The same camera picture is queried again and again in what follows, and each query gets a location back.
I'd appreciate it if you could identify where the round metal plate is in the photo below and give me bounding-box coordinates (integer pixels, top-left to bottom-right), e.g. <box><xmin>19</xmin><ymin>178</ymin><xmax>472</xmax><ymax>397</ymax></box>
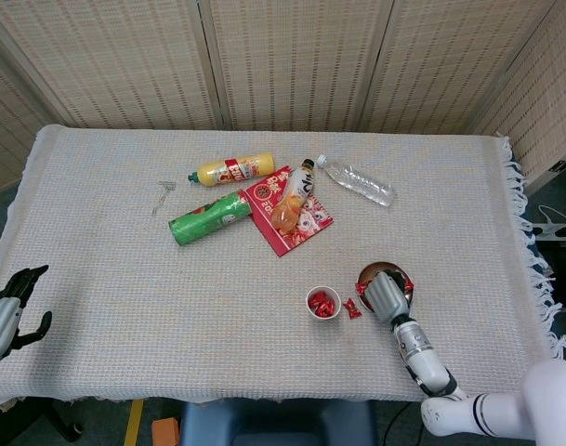
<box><xmin>356</xmin><ymin>261</ymin><xmax>416</xmax><ymax>313</ymax></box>

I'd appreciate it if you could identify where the red printed booklet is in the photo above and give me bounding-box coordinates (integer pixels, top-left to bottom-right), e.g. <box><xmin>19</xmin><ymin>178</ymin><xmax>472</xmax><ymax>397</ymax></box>
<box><xmin>241</xmin><ymin>164</ymin><xmax>335</xmax><ymax>258</ymax></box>

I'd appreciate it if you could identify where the orange drink bottle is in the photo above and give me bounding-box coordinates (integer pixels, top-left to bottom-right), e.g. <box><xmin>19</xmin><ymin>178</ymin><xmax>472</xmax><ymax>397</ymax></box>
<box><xmin>270</xmin><ymin>158</ymin><xmax>317</xmax><ymax>232</ymax></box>

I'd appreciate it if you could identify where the white cable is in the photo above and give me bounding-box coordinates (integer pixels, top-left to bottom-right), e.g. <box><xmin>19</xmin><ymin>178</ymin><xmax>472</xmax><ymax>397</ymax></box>
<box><xmin>536</xmin><ymin>203</ymin><xmax>566</xmax><ymax>225</ymax></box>

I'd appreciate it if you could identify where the orange block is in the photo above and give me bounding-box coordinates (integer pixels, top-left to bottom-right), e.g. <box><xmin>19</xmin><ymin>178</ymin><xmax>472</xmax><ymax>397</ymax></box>
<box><xmin>151</xmin><ymin>417</ymin><xmax>180</xmax><ymax>446</ymax></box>

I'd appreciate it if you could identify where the green cylindrical can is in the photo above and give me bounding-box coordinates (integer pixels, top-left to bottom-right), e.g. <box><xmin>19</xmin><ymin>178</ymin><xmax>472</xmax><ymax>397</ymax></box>
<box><xmin>167</xmin><ymin>189</ymin><xmax>255</xmax><ymax>246</ymax></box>

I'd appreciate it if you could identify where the black stand leg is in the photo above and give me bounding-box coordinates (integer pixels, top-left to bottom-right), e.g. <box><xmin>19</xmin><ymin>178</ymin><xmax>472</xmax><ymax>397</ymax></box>
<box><xmin>0</xmin><ymin>398</ymin><xmax>85</xmax><ymax>443</ymax></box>

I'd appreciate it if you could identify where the beige woven tablecloth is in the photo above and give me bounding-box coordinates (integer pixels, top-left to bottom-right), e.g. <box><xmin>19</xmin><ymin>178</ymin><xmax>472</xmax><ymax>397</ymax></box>
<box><xmin>0</xmin><ymin>124</ymin><xmax>566</xmax><ymax>414</ymax></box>

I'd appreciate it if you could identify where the black cable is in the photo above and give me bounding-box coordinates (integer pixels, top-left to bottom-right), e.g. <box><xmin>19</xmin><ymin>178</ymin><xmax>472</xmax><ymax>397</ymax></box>
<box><xmin>384</xmin><ymin>401</ymin><xmax>416</xmax><ymax>446</ymax></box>

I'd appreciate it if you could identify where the clear plastic water bottle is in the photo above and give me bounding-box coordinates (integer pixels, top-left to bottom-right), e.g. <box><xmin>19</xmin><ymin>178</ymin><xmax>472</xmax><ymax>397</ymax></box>
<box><xmin>316</xmin><ymin>154</ymin><xmax>398</xmax><ymax>208</ymax></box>

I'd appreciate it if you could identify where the woven folding screen panel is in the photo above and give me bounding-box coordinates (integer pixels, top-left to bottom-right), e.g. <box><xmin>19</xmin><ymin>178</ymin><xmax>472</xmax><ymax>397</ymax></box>
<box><xmin>361</xmin><ymin>0</ymin><xmax>556</xmax><ymax>136</ymax></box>
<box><xmin>472</xmin><ymin>13</ymin><xmax>566</xmax><ymax>196</ymax></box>
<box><xmin>198</xmin><ymin>0</ymin><xmax>395</xmax><ymax>134</ymax></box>
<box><xmin>0</xmin><ymin>36</ymin><xmax>65</xmax><ymax>196</ymax></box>
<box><xmin>0</xmin><ymin>0</ymin><xmax>223</xmax><ymax>131</ymax></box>

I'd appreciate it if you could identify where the white paper cup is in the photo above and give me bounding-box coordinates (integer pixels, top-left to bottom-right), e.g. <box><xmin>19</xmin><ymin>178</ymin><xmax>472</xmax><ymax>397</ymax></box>
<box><xmin>306</xmin><ymin>285</ymin><xmax>343</xmax><ymax>321</ymax></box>

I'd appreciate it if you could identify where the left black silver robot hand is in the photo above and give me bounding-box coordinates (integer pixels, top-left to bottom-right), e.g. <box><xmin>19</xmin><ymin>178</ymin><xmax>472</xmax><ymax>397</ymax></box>
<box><xmin>0</xmin><ymin>264</ymin><xmax>53</xmax><ymax>361</ymax></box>

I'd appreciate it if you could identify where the heap of red candies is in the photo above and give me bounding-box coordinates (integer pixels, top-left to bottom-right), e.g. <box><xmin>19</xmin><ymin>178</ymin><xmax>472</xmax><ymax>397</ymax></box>
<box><xmin>309</xmin><ymin>288</ymin><xmax>338</xmax><ymax>317</ymax></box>
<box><xmin>355</xmin><ymin>278</ymin><xmax>416</xmax><ymax>297</ymax></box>

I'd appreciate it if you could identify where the blue padded seat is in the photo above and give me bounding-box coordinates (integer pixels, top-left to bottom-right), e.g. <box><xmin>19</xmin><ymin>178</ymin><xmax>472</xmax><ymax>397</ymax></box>
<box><xmin>178</xmin><ymin>399</ymin><xmax>377</xmax><ymax>446</ymax></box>

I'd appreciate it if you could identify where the right silver orange-tipped robot hand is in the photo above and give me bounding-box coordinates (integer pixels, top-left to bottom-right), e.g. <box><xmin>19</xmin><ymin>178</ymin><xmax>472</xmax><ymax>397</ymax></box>
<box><xmin>363</xmin><ymin>270</ymin><xmax>415</xmax><ymax>325</ymax></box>

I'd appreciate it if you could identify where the yellow plastic bottle green cap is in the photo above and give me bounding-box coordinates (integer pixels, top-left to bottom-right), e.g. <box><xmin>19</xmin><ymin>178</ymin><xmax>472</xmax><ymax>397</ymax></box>
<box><xmin>186</xmin><ymin>152</ymin><xmax>277</xmax><ymax>189</ymax></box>

